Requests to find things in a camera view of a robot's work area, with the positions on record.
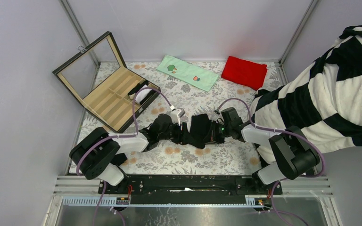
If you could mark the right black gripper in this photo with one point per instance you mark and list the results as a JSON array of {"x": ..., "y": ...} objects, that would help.
[{"x": 215, "y": 137}]

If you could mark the black wooden compartment box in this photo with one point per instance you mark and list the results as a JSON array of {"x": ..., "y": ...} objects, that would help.
[{"x": 98, "y": 78}]

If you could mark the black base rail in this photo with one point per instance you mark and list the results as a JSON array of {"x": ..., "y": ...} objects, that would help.
[{"x": 189, "y": 189}]

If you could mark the white rolled cloth in box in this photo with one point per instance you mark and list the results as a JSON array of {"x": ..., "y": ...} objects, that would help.
[{"x": 141, "y": 97}]

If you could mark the black white checkered blanket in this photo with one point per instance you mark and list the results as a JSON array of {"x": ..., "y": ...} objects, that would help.
[{"x": 324, "y": 100}]

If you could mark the floral patterned table mat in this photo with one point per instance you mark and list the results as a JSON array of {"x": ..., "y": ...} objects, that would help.
[{"x": 231, "y": 158}]

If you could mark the red folded cloth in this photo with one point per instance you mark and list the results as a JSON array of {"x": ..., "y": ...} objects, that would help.
[{"x": 244, "y": 72}]

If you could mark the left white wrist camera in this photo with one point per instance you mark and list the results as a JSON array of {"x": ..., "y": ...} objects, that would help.
[{"x": 176, "y": 114}]

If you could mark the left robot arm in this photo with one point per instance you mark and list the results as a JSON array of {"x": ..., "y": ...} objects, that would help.
[{"x": 100, "y": 155}]

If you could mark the black rolled sock in box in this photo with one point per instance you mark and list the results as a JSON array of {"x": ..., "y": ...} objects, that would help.
[{"x": 136, "y": 88}]

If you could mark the black underwear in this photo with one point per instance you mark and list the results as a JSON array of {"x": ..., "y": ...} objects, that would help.
[{"x": 202, "y": 132}]

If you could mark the light green printed cloth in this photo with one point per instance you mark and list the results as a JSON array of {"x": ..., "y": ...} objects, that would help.
[{"x": 191, "y": 74}]

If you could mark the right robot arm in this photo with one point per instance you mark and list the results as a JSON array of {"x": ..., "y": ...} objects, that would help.
[{"x": 293, "y": 155}]

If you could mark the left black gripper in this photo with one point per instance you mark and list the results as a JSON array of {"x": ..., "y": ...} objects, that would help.
[{"x": 177, "y": 127}]

